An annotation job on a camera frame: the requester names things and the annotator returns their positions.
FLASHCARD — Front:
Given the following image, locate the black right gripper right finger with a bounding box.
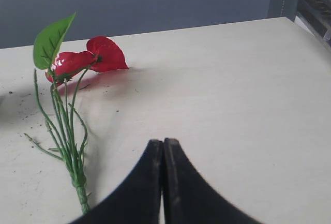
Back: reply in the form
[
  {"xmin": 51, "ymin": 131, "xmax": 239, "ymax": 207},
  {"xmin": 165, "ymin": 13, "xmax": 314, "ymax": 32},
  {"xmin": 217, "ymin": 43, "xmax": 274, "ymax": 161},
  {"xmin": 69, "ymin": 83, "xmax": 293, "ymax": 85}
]
[{"xmin": 163, "ymin": 138, "xmax": 259, "ymax": 224}]

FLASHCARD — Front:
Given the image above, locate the dark test tube rack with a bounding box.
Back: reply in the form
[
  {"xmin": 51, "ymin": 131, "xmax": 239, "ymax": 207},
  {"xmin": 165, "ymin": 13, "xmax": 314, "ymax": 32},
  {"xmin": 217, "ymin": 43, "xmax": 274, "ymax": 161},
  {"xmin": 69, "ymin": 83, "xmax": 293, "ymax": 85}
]
[{"xmin": 297, "ymin": 0, "xmax": 330, "ymax": 44}]

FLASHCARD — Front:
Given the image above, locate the artificial red flower stem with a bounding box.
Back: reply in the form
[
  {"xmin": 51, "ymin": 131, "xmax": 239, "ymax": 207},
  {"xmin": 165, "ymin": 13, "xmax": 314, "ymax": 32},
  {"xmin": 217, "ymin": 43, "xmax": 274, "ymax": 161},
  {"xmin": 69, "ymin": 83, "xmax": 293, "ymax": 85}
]
[{"xmin": 25, "ymin": 13, "xmax": 128, "ymax": 214}]

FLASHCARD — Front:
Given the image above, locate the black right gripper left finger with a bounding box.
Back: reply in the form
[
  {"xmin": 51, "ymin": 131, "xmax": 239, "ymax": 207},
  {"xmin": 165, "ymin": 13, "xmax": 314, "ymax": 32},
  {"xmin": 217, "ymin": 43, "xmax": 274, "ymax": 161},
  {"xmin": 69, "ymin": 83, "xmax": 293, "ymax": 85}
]
[{"xmin": 73, "ymin": 140, "xmax": 163, "ymax": 224}]

